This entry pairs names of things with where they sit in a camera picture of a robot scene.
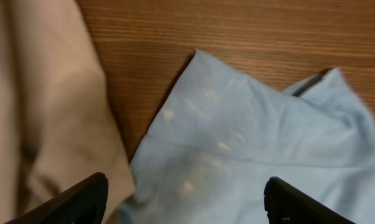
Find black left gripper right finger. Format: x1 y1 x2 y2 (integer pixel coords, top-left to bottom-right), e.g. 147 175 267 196
264 177 354 224

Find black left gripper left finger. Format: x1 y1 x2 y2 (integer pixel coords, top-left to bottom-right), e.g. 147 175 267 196
6 172 108 224

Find light blue t-shirt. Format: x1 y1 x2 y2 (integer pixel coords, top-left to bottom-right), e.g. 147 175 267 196
119 50 375 224

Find beige folded trousers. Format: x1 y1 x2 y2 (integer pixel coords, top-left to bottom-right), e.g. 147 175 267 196
0 1 135 223

